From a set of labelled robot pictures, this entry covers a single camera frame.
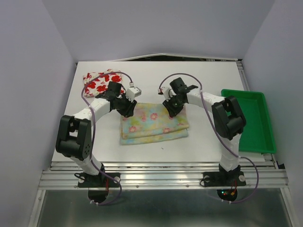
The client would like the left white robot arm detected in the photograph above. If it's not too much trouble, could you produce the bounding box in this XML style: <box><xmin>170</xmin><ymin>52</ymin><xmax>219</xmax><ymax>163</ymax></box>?
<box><xmin>55</xmin><ymin>82</ymin><xmax>142</xmax><ymax>186</ymax></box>

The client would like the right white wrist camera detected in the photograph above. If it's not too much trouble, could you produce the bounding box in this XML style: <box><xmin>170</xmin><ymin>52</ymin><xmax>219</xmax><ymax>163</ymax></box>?
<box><xmin>158</xmin><ymin>87</ymin><xmax>175</xmax><ymax>100</ymax></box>

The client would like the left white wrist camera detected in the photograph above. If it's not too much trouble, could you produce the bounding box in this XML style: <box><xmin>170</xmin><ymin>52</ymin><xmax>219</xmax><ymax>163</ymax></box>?
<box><xmin>125</xmin><ymin>87</ymin><xmax>142</xmax><ymax>102</ymax></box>

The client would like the red poppy print skirt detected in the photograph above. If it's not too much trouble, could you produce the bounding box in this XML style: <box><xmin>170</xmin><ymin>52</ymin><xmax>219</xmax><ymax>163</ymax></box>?
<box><xmin>82</xmin><ymin>69</ymin><xmax>123</xmax><ymax>97</ymax></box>

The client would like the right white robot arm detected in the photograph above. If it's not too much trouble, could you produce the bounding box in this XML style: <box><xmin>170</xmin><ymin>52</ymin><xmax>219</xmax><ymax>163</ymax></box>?
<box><xmin>158</xmin><ymin>77</ymin><xmax>247</xmax><ymax>184</ymax></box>

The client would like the green plastic tray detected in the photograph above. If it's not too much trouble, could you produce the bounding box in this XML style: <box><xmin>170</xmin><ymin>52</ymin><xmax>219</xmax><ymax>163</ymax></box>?
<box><xmin>221</xmin><ymin>89</ymin><xmax>276</xmax><ymax>154</ymax></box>

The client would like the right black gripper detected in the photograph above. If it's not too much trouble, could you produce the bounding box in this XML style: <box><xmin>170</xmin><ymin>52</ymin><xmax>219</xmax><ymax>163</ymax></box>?
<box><xmin>163</xmin><ymin>94</ymin><xmax>185</xmax><ymax>117</ymax></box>

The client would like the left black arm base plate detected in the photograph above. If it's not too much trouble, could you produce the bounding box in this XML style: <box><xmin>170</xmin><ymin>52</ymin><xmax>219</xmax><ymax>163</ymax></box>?
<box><xmin>74</xmin><ymin>172</ymin><xmax>119</xmax><ymax>188</ymax></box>

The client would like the pastel floral skirt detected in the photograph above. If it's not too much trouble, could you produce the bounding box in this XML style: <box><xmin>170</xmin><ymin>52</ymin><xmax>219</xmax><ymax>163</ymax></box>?
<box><xmin>120</xmin><ymin>103</ymin><xmax>189</xmax><ymax>145</ymax></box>

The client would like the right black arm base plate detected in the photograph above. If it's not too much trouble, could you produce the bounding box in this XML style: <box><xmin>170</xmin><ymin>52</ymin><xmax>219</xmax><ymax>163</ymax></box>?
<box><xmin>200</xmin><ymin>171</ymin><xmax>246</xmax><ymax>187</ymax></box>

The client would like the aluminium rail frame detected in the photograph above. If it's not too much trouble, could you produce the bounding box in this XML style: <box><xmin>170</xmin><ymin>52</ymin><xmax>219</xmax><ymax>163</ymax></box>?
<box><xmin>38</xmin><ymin>161</ymin><xmax>289</xmax><ymax>190</ymax></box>

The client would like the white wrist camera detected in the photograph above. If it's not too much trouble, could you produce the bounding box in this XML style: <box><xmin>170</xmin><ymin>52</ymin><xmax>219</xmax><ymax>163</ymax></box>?
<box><xmin>125</xmin><ymin>87</ymin><xmax>142</xmax><ymax>102</ymax></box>
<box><xmin>158</xmin><ymin>87</ymin><xmax>175</xmax><ymax>100</ymax></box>

